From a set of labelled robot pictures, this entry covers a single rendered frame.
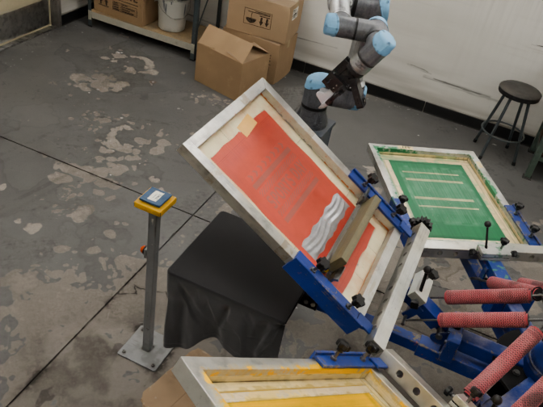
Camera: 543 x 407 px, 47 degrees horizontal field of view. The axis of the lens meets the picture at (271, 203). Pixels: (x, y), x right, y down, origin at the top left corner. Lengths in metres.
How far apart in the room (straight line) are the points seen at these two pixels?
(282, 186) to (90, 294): 1.74
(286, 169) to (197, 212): 2.03
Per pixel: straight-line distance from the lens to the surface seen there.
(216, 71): 5.58
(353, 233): 2.07
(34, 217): 4.10
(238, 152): 2.06
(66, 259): 3.79
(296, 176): 2.19
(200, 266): 2.35
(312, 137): 2.33
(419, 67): 5.94
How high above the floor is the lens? 2.55
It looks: 36 degrees down
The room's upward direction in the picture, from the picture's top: 11 degrees clockwise
